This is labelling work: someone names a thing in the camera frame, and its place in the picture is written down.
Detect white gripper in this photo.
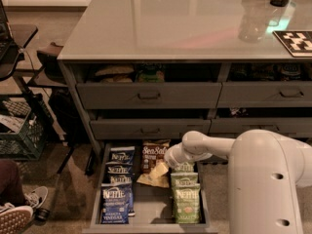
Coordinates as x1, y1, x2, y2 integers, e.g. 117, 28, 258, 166
148, 142, 213, 179

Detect brown sea salt chip bag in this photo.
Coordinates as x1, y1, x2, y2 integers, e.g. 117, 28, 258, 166
137, 139, 171, 188

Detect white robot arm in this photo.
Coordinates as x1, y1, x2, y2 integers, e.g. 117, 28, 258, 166
149, 130, 312, 234

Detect green kettle bag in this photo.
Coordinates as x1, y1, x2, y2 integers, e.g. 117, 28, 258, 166
173, 183, 200, 224
172, 162, 194, 173
171, 173, 198, 187

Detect open bottom left drawer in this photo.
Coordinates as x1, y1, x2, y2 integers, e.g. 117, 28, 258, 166
82, 141, 218, 234

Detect blue kettle bag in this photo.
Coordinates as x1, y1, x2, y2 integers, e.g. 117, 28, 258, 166
100, 183, 129, 224
109, 146, 136, 164
106, 163, 133, 177
108, 174, 136, 216

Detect green Kettle bag front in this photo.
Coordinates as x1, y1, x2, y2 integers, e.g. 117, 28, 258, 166
173, 183, 200, 224

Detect blue Kettle bag back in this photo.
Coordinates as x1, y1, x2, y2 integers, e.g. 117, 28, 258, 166
109, 146, 136, 164

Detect blue Kettle bag front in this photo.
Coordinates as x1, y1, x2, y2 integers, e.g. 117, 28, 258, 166
100, 183, 129, 224

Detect middle right grey drawer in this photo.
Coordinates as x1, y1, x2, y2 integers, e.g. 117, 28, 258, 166
209, 117, 312, 138

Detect grey drawer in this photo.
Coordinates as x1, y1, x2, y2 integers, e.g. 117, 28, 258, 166
217, 81, 312, 108
76, 82, 221, 109
209, 117, 312, 138
90, 119, 211, 139

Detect middle left grey drawer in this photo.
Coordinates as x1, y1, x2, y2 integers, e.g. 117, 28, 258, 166
90, 119, 211, 139

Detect green bag in top drawer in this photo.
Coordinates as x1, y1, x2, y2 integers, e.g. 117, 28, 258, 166
136, 64, 165, 82

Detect top left grey drawer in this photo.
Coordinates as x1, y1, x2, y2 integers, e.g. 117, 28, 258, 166
76, 82, 221, 109

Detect tan bag in top drawer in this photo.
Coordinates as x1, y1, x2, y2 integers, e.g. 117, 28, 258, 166
95, 64, 135, 83

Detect top right grey drawer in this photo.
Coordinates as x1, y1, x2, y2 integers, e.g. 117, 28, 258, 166
217, 81, 312, 108

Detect white sneaker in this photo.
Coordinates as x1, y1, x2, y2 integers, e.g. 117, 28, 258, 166
24, 186, 48, 209

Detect green plastic crate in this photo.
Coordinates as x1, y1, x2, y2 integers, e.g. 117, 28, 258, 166
0, 95, 47, 161

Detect person leg dark trousers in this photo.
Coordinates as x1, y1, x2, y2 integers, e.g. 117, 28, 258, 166
0, 159, 25, 206

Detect dark red sneaker sole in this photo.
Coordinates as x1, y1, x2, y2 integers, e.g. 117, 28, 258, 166
0, 203, 33, 234

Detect black white marker tag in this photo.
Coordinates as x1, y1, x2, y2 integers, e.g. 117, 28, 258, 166
273, 30, 312, 58

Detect black office chair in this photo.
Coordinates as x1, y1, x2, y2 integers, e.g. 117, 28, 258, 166
0, 0, 76, 176

